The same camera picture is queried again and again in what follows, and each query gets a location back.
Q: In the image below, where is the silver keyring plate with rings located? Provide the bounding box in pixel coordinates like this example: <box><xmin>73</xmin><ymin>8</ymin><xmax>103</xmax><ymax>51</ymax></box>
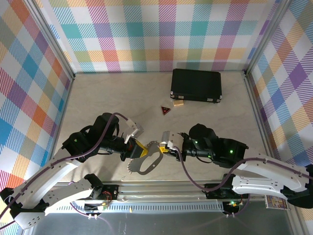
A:
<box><xmin>126</xmin><ymin>140</ymin><xmax>164</xmax><ymax>176</ymax></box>

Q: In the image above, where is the black hard case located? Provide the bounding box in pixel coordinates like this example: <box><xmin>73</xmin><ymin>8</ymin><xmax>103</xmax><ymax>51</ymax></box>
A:
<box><xmin>170</xmin><ymin>68</ymin><xmax>223</xmax><ymax>103</ymax></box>

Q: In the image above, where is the small black controller board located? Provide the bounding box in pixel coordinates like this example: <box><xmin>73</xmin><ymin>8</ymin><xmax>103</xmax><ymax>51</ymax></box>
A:
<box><xmin>224</xmin><ymin>200</ymin><xmax>242</xmax><ymax>213</ymax></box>
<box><xmin>84</xmin><ymin>201</ymin><xmax>109</xmax><ymax>212</ymax></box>

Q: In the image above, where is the colourful picture card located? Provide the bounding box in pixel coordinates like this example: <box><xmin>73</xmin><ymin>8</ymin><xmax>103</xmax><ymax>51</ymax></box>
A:
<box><xmin>264</xmin><ymin>194</ymin><xmax>290</xmax><ymax>210</ymax></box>

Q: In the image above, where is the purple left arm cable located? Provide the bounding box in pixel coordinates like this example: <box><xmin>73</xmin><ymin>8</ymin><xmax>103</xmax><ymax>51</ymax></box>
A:
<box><xmin>0</xmin><ymin>112</ymin><xmax>129</xmax><ymax>225</ymax></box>

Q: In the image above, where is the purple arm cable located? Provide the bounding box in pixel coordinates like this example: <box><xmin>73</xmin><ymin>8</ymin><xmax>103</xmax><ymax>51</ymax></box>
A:
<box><xmin>0</xmin><ymin>112</ymin><xmax>129</xmax><ymax>225</ymax></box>
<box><xmin>175</xmin><ymin>146</ymin><xmax>313</xmax><ymax>218</ymax></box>

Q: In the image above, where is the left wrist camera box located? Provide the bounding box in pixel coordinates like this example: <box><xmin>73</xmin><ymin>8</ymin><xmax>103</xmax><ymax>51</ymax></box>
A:
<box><xmin>124</xmin><ymin>119</ymin><xmax>145</xmax><ymax>144</ymax></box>

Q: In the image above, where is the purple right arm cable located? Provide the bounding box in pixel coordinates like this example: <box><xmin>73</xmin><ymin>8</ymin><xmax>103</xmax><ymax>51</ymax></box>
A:
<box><xmin>175</xmin><ymin>146</ymin><xmax>313</xmax><ymax>218</ymax></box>

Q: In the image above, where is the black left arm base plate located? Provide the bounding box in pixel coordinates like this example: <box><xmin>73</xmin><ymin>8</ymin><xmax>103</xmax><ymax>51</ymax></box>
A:
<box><xmin>96</xmin><ymin>184</ymin><xmax>120</xmax><ymax>200</ymax></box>

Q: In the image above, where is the aluminium frame rail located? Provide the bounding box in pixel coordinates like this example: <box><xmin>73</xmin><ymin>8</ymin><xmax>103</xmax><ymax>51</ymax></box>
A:
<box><xmin>26</xmin><ymin>180</ymin><xmax>298</xmax><ymax>204</ymax></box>

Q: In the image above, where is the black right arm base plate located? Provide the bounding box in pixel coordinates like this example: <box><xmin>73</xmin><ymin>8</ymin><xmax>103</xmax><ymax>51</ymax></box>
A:
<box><xmin>204</xmin><ymin>183</ymin><xmax>250</xmax><ymax>199</ymax></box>

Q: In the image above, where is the grey slotted cable duct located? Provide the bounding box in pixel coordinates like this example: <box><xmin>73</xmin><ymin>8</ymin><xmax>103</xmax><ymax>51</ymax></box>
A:
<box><xmin>36</xmin><ymin>202</ymin><xmax>225</xmax><ymax>213</ymax></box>

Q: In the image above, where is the aluminium side rail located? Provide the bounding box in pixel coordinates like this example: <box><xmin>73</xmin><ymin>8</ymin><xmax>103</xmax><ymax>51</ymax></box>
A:
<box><xmin>243</xmin><ymin>72</ymin><xmax>293</xmax><ymax>172</ymax></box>

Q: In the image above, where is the aluminium corner post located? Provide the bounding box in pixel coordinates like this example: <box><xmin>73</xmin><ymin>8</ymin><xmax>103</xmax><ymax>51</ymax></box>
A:
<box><xmin>23</xmin><ymin>0</ymin><xmax>76</xmax><ymax>80</ymax></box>
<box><xmin>244</xmin><ymin>0</ymin><xmax>295</xmax><ymax>78</ymax></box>

